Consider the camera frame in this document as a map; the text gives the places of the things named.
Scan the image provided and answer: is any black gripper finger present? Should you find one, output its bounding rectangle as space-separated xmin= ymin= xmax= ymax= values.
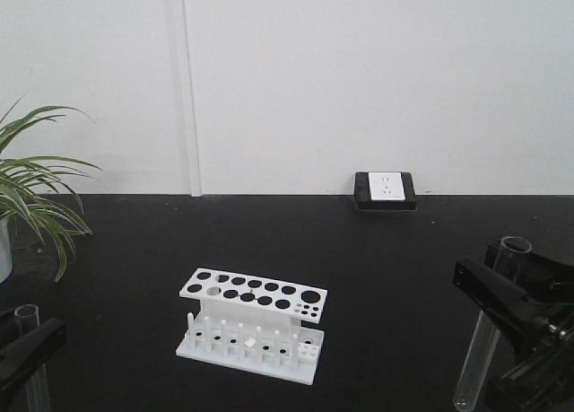
xmin=1 ymin=318 xmax=66 ymax=394

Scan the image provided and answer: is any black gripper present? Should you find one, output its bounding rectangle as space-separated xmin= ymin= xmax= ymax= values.
xmin=453 ymin=242 xmax=573 ymax=411

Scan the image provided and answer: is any green potted plant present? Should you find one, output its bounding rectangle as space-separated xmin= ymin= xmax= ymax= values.
xmin=0 ymin=98 xmax=102 ymax=284

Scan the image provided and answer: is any grey plant pot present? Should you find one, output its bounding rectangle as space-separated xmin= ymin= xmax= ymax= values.
xmin=0 ymin=217 xmax=13 ymax=283

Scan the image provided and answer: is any white socket on black box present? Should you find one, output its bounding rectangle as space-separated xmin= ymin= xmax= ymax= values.
xmin=353 ymin=171 xmax=416 ymax=212

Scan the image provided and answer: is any clear glass test tube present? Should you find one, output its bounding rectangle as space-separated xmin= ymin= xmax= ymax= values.
xmin=452 ymin=235 xmax=532 ymax=411
xmin=14 ymin=303 xmax=52 ymax=412

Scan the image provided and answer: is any white test tube rack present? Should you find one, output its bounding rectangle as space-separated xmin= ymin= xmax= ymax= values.
xmin=176 ymin=267 xmax=327 ymax=385

